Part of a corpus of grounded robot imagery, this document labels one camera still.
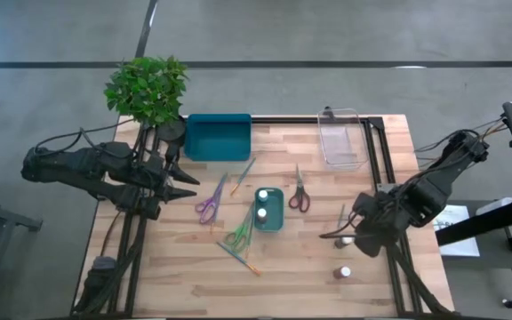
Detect white paper sheet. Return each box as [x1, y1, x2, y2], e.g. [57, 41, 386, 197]
[431, 203, 482, 258]

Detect red paint bottle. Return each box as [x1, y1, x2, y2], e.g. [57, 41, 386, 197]
[332, 265, 353, 281]

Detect white box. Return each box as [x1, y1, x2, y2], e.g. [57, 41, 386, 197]
[476, 196, 512, 217]

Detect black cable bundle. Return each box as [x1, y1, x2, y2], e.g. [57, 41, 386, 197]
[74, 255, 118, 315]

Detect red black scissors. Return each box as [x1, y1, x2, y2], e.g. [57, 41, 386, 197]
[287, 163, 311, 213]

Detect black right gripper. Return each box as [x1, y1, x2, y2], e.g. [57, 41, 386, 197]
[349, 191, 411, 260]

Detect right arm wire bundle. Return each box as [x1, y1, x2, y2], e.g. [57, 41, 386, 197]
[414, 116, 508, 174]

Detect blue rectangular bin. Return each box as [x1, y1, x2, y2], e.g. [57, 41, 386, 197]
[183, 113, 253, 162]

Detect green potted plant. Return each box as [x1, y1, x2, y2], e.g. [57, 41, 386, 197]
[103, 54, 190, 146]

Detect black aluminium table frame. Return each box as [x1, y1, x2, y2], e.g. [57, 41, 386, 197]
[71, 115, 452, 319]

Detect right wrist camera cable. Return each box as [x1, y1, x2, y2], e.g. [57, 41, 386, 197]
[319, 212, 362, 240]

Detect black side table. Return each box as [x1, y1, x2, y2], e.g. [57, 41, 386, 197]
[0, 189, 44, 320]

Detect left arm base cable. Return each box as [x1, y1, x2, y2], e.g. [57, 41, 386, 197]
[33, 117, 138, 155]

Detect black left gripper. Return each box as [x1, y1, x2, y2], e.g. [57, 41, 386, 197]
[126, 141, 201, 220]

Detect clear plastic container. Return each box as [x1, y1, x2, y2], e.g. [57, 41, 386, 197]
[316, 108, 370, 172]

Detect small teal basket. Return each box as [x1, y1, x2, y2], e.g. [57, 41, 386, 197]
[253, 187, 285, 233]

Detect purple scissors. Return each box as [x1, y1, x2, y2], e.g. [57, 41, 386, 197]
[194, 172, 229, 226]

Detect green scissors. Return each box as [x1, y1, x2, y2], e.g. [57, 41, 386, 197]
[223, 200, 256, 255]

